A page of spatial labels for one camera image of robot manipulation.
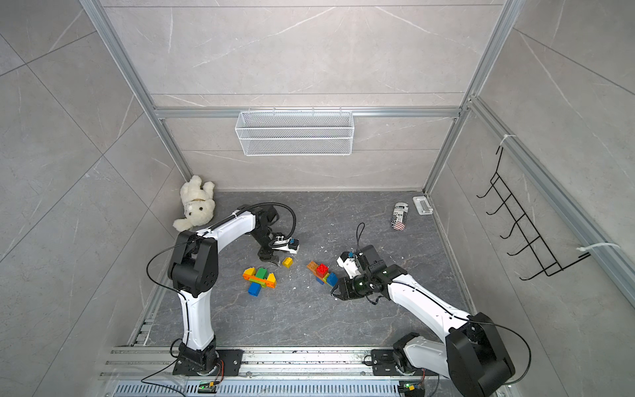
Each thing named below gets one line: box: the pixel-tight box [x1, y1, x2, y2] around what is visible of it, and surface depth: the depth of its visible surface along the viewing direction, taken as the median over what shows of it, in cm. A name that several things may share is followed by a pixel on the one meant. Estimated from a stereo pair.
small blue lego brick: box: [327, 272, 339, 287], surface depth 85 cm
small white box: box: [412, 195, 434, 216], surface depth 116 cm
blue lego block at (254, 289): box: [248, 282, 263, 297], surface depth 90 cm
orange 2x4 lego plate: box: [242, 272, 277, 289], surface depth 90 cm
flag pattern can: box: [391, 201, 410, 231], surface depth 109 cm
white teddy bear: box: [172, 174, 216, 233], surface depth 106 cm
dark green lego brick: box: [256, 267, 269, 280], surface depth 92 cm
